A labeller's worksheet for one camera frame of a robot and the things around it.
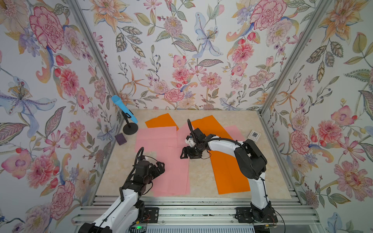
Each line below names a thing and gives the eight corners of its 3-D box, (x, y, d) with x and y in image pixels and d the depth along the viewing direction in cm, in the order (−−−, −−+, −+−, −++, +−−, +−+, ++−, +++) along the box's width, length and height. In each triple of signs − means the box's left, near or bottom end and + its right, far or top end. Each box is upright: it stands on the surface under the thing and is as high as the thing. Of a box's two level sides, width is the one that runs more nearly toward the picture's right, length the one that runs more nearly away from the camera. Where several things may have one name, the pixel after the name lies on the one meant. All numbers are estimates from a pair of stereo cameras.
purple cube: (119, 145, 103) (117, 142, 100) (116, 139, 107) (114, 135, 103) (126, 142, 105) (124, 138, 102) (123, 135, 109) (121, 132, 105)
